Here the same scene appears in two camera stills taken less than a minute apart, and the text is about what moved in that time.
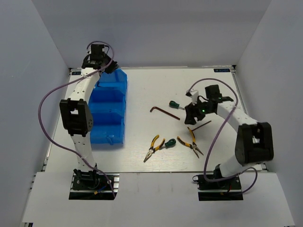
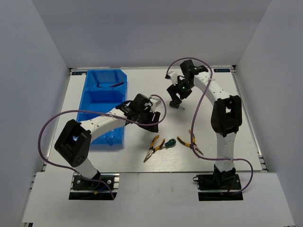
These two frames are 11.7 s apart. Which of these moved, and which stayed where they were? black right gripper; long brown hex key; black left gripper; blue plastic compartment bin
Moved: black left gripper; black right gripper; long brown hex key
Stayed: blue plastic compartment bin
